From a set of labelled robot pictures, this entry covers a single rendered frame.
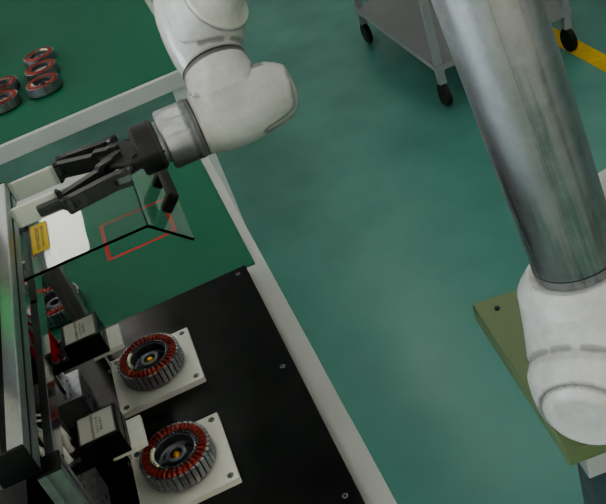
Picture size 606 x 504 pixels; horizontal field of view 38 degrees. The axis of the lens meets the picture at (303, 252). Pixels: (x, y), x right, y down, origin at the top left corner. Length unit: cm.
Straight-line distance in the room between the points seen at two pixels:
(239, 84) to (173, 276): 64
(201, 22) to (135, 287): 71
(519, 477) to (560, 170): 135
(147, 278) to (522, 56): 114
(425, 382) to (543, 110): 162
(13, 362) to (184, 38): 52
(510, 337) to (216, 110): 55
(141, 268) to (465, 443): 93
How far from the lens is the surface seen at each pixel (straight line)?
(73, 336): 150
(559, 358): 103
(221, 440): 139
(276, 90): 129
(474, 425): 233
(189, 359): 156
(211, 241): 188
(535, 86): 90
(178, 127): 128
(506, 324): 141
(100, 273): 195
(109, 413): 132
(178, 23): 134
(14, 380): 113
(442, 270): 280
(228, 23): 133
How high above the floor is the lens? 173
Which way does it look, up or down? 34 degrees down
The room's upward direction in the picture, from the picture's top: 21 degrees counter-clockwise
